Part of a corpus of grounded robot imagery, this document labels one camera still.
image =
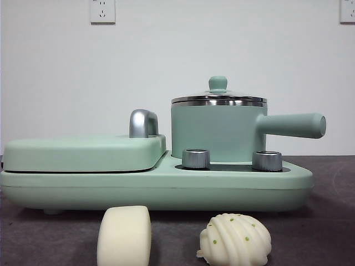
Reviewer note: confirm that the pleated white bun green specks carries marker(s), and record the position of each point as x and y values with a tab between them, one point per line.
235	241

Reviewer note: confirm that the silver control knob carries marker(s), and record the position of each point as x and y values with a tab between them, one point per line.
266	161
195	159

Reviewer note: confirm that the glass pot lid green knob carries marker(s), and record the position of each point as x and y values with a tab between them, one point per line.
218	83

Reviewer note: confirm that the green griddle cover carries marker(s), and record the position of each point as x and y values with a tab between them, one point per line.
83	152

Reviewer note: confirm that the green breakfast machine base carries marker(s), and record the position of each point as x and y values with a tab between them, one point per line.
166	191

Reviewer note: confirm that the white wall socket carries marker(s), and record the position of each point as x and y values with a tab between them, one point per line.
102	11
348	11

